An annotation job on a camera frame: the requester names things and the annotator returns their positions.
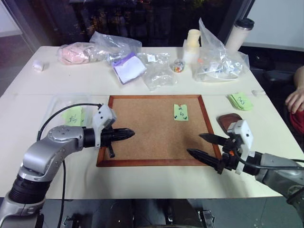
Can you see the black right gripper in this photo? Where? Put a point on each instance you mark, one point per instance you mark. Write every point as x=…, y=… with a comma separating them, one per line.
x=231, y=156

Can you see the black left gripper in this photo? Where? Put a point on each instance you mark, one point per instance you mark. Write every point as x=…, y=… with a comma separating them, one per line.
x=107, y=137

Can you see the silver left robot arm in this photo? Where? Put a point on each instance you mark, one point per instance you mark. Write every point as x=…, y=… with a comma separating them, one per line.
x=45, y=152

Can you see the bystander bare forearm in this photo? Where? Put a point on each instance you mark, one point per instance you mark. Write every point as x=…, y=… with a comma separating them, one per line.
x=299, y=76

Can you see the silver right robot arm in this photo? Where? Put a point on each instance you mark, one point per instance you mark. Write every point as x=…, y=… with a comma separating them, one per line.
x=275, y=171

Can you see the wood framed cork board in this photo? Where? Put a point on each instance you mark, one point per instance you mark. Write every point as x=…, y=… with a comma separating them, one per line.
x=154, y=133

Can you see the green sticky note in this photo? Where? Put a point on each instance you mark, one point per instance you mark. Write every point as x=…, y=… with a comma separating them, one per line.
x=181, y=112

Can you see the green note with scribble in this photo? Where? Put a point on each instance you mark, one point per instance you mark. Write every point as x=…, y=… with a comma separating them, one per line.
x=73, y=116

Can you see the clear glass jar with candies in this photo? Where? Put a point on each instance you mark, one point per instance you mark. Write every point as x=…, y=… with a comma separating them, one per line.
x=179, y=66

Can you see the bystander bare hand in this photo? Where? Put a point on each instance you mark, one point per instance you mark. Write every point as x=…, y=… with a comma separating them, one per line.
x=295, y=98

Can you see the brown oval leather tray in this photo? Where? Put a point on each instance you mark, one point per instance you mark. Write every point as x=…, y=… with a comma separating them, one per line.
x=229, y=120

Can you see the stack of green notes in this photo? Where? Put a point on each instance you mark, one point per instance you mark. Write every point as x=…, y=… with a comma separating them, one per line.
x=241, y=101

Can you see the purple white paper pack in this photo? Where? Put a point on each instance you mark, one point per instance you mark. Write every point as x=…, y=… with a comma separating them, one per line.
x=129, y=70

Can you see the flat clear plastic bag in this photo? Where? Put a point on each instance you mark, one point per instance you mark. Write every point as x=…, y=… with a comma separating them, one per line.
x=159, y=76

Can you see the small clear plastic scrap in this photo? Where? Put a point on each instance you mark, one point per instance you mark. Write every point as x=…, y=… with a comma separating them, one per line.
x=258, y=92

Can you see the large clear bag with items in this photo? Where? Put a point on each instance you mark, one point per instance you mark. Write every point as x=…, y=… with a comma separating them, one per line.
x=218, y=64

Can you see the red cloth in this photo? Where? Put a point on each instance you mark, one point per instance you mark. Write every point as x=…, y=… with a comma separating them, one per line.
x=298, y=123

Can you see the crumpled clear plastic bag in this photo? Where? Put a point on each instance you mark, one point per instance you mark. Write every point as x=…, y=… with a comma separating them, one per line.
x=114, y=42

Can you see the bag of pink items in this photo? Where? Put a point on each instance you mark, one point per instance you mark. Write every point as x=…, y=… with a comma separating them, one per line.
x=72, y=53

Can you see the white plastic bottle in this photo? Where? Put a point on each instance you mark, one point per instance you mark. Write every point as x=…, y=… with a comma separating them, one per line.
x=192, y=47

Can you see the white tumbler with black lid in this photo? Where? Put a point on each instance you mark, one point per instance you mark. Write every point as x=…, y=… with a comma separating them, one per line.
x=237, y=35

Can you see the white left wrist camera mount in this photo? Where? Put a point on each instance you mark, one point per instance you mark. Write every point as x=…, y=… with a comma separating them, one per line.
x=102, y=116

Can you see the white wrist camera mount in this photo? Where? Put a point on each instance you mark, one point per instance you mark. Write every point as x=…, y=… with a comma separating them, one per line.
x=244, y=134
x=102, y=116

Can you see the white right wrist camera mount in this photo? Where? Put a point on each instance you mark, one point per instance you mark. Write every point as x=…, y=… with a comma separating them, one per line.
x=244, y=134

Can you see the metal bracket under table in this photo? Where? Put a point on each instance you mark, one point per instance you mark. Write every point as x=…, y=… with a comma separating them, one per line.
x=206, y=218
x=71, y=222

